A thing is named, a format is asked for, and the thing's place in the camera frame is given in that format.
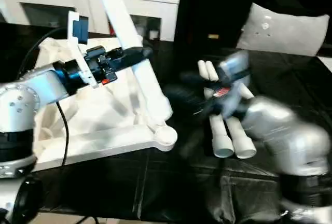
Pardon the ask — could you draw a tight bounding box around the black couch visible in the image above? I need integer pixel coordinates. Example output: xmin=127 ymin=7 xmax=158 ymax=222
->
xmin=178 ymin=0 xmax=332 ymax=56

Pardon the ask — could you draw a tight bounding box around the black table mat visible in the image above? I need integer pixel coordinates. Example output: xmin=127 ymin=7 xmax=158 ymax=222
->
xmin=0 ymin=23 xmax=332 ymax=224

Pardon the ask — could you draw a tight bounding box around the white plastic table top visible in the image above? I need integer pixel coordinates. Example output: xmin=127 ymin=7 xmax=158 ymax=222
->
xmin=33 ymin=36 xmax=178 ymax=170

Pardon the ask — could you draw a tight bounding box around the grey cushion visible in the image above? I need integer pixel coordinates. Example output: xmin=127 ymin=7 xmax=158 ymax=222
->
xmin=236 ymin=2 xmax=330 ymax=58

